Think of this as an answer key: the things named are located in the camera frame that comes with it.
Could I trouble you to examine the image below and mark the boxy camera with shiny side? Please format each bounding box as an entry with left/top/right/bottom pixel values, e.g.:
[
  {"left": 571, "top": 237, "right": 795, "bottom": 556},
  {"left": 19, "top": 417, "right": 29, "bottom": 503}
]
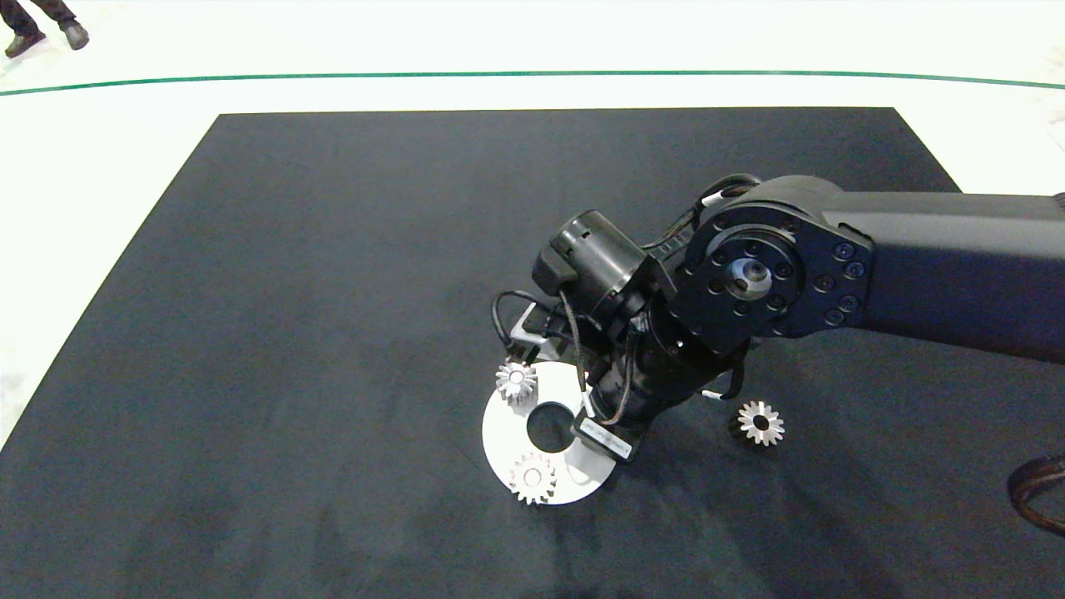
[{"left": 510, "top": 303, "right": 557, "bottom": 355}]

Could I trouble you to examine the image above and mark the steel gear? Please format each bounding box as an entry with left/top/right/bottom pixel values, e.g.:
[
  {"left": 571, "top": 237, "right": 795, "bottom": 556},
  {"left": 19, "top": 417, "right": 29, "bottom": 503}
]
[
  {"left": 495, "top": 359, "right": 539, "bottom": 406},
  {"left": 508, "top": 454, "right": 557, "bottom": 506},
  {"left": 730, "top": 400, "right": 785, "bottom": 448}
]

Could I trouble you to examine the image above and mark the thin black cable white tag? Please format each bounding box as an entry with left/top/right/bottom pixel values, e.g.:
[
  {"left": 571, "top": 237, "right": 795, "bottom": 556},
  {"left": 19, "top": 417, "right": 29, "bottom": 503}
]
[{"left": 559, "top": 289, "right": 597, "bottom": 418}]

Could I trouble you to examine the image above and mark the person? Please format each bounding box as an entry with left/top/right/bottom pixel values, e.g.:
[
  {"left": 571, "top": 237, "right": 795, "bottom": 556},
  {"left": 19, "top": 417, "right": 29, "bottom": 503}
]
[{"left": 0, "top": 0, "right": 91, "bottom": 60}]

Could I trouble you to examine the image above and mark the dark mat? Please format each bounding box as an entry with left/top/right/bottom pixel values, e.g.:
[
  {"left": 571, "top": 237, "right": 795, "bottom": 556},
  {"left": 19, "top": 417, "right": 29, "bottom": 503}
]
[{"left": 0, "top": 106, "right": 1065, "bottom": 599}]

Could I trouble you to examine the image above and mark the round white plate with pins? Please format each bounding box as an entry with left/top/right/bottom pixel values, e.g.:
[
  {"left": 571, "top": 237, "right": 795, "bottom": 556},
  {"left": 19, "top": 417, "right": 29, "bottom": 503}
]
[{"left": 482, "top": 359, "right": 618, "bottom": 507}]

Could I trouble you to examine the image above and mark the black cable loop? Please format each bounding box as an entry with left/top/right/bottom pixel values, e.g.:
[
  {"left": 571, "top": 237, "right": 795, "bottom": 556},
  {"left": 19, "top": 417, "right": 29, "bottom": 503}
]
[{"left": 491, "top": 289, "right": 550, "bottom": 350}]

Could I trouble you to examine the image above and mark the dark curved cable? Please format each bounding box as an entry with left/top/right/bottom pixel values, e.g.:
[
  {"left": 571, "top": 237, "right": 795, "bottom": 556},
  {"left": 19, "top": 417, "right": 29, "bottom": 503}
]
[{"left": 1008, "top": 453, "right": 1065, "bottom": 537}]

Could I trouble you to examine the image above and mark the black cable with white tag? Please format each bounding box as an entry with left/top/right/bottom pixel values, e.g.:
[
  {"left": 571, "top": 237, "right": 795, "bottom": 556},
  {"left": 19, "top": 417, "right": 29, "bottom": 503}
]
[
  {"left": 642, "top": 173, "right": 763, "bottom": 254},
  {"left": 701, "top": 345, "right": 748, "bottom": 402}
]

